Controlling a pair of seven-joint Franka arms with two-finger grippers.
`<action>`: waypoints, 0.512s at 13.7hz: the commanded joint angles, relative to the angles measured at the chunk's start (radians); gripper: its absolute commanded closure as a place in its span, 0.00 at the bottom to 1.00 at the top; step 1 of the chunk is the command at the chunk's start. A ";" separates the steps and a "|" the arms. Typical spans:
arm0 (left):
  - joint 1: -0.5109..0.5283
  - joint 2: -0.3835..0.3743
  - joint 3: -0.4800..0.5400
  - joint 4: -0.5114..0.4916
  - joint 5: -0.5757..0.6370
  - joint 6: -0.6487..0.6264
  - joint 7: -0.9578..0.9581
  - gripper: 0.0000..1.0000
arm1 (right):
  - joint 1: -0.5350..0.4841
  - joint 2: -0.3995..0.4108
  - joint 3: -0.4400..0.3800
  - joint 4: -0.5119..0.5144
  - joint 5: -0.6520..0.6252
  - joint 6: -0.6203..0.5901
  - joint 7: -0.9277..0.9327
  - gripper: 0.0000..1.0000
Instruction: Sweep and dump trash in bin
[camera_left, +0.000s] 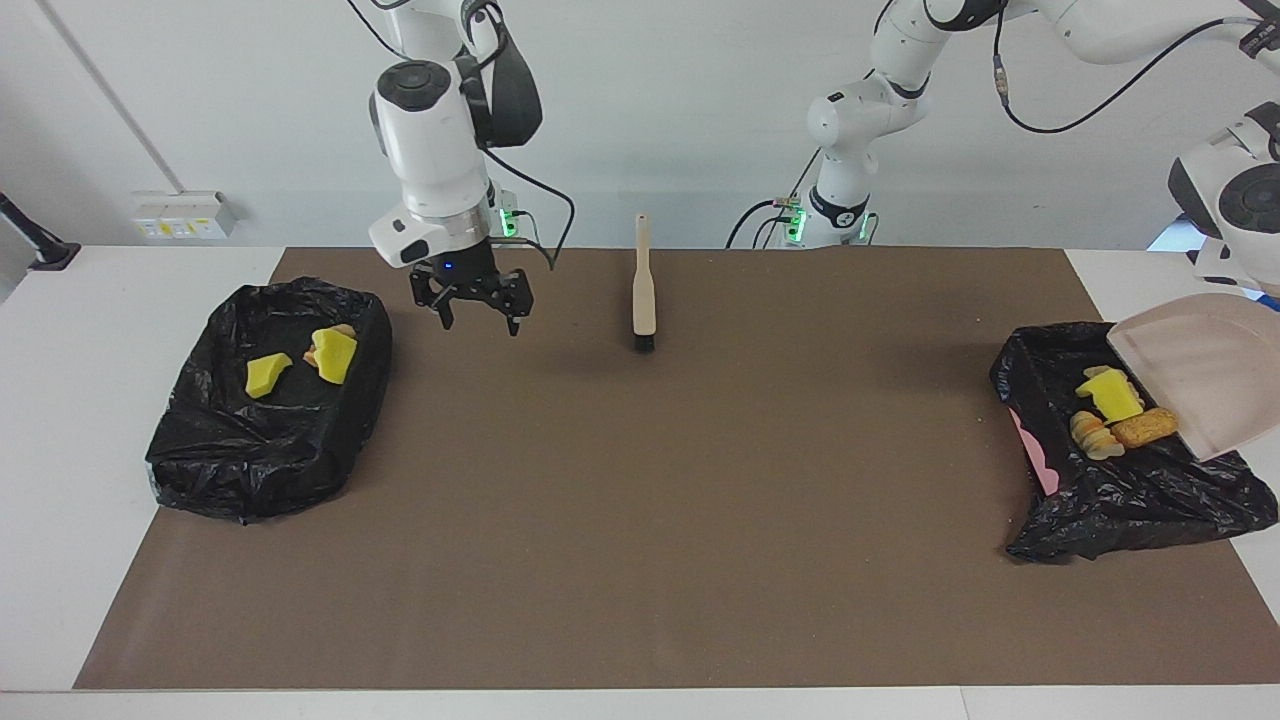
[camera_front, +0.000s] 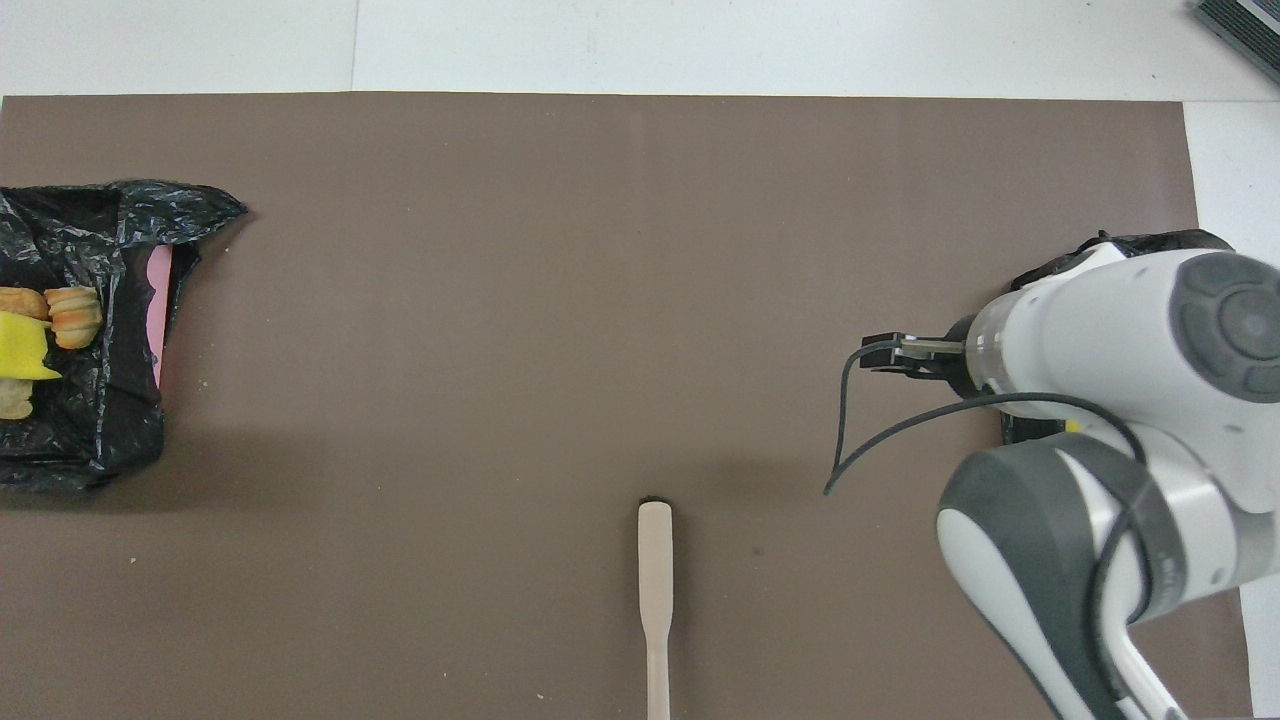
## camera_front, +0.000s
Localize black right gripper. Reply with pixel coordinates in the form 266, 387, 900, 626
860, 315, 979, 401

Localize notched yellow sponge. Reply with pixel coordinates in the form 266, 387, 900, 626
0, 311, 63, 383

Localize black bag lined bin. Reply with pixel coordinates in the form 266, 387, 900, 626
1000, 229, 1236, 446

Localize pink bin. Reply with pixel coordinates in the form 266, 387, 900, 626
145, 247, 174, 391

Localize black trash bag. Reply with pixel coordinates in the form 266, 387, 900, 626
0, 180, 248, 493

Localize brown table mat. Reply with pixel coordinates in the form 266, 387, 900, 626
0, 93, 1253, 720

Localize dark ribbed panel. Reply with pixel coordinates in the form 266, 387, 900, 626
1192, 0, 1280, 86

